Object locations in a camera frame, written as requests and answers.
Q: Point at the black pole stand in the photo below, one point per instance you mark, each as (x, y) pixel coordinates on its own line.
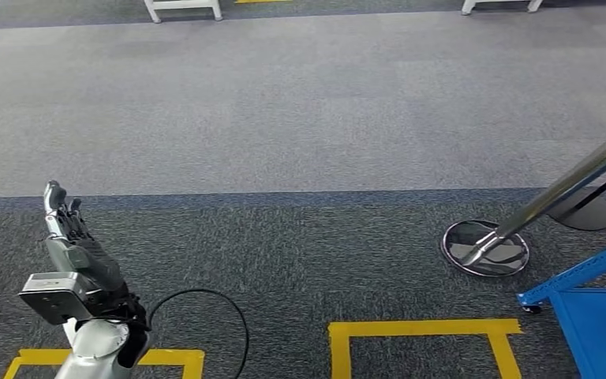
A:
(585, 217)

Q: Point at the chrome stanchion post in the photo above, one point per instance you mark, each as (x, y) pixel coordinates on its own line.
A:
(491, 256)

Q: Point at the white desk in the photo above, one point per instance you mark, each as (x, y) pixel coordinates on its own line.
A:
(470, 5)
(152, 8)

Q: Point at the blue metal shelf rack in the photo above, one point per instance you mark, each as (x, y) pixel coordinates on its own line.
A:
(595, 324)

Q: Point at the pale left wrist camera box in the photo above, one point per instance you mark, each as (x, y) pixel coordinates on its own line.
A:
(54, 301)

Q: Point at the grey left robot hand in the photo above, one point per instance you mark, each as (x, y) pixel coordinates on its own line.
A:
(81, 251)

